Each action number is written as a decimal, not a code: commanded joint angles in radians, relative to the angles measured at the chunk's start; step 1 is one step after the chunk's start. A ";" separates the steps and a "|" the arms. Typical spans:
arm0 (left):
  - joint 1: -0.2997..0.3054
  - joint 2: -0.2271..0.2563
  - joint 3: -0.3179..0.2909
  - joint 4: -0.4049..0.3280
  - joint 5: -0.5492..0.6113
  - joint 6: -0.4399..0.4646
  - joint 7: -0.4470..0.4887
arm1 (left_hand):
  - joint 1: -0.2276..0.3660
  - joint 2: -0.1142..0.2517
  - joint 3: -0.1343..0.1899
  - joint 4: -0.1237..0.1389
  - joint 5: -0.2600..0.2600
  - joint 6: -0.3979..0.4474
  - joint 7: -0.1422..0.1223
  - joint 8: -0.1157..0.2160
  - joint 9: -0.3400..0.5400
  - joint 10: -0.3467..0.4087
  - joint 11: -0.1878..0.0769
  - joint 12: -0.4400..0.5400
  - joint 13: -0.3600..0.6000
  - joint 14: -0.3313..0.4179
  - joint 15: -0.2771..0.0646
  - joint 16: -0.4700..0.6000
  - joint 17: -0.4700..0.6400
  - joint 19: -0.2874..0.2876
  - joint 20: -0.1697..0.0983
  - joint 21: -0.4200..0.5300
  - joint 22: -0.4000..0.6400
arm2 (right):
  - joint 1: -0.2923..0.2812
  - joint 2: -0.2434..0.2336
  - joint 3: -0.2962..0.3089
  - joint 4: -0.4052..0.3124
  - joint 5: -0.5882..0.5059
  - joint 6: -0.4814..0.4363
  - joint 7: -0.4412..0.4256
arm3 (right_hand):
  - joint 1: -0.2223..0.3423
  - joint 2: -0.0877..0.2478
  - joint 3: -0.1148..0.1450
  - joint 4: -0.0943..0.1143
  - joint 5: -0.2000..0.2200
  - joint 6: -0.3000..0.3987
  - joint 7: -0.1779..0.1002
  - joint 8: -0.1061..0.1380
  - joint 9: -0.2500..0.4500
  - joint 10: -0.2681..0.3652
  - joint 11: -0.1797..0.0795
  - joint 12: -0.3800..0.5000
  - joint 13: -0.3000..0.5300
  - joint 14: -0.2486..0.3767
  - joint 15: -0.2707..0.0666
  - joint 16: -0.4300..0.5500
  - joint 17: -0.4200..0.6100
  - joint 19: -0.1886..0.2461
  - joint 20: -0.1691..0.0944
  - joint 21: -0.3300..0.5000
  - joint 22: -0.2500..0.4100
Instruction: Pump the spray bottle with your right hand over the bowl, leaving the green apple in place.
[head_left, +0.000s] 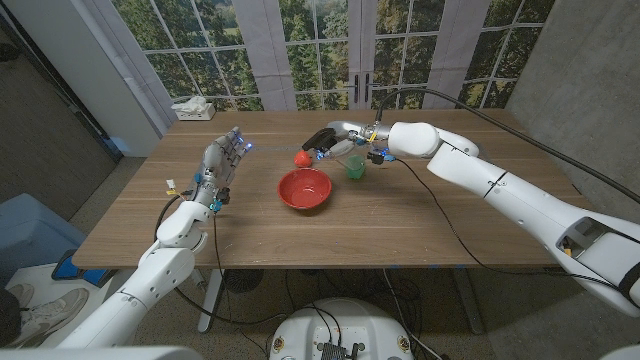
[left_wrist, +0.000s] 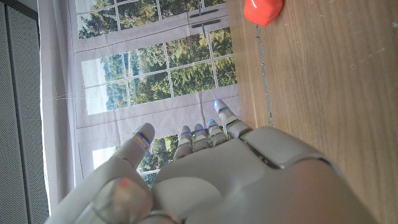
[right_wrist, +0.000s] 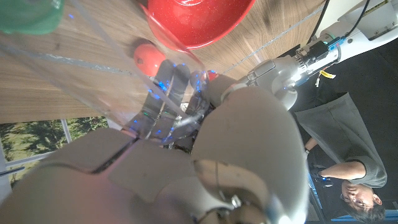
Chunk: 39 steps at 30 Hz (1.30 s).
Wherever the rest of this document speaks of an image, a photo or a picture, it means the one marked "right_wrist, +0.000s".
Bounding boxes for small red fruit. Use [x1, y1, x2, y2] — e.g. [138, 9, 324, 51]
[133, 43, 167, 78]

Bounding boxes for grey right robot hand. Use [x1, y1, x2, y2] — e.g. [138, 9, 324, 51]
[0, 58, 312, 224]

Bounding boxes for person in grey shirt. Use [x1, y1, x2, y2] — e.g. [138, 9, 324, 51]
[294, 92, 388, 223]

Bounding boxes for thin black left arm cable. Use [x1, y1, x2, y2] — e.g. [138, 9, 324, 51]
[345, 0, 371, 37]

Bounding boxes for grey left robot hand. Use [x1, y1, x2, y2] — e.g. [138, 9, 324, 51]
[247, 39, 341, 111]

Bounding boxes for printed window forest backdrop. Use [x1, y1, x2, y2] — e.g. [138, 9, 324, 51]
[0, 116, 109, 187]

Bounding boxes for red bowl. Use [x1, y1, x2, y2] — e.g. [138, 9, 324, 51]
[146, 0, 257, 50]

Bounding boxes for clear spray bottle black head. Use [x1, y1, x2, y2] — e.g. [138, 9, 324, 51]
[0, 0, 215, 147]

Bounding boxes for white connector with yellow wires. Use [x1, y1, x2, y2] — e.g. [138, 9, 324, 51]
[314, 70, 337, 88]

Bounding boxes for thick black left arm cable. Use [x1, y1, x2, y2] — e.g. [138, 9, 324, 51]
[306, 0, 330, 44]

